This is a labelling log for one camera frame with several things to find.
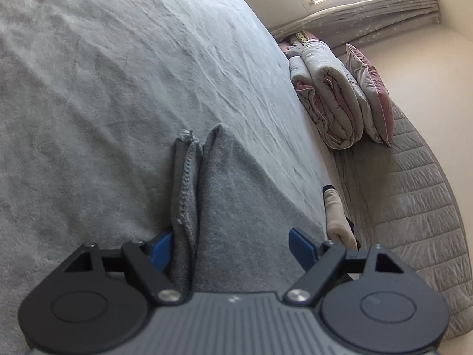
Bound folded cream black socks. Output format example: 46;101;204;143
322;185;361;251

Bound stuffed toy by bed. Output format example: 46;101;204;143
278;31;310;59

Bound grey bed sheet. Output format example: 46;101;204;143
1;0;330;354

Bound grey patterned curtain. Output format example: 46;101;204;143
270;0;441;55

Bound folded grey pink duvet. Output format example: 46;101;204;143
289;39;383;150

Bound grey knit sweater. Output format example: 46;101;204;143
170;124;326;294

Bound grey quilted headboard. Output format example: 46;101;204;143
333;106;472;340

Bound pink grey pillow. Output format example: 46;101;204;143
346;43;394;147

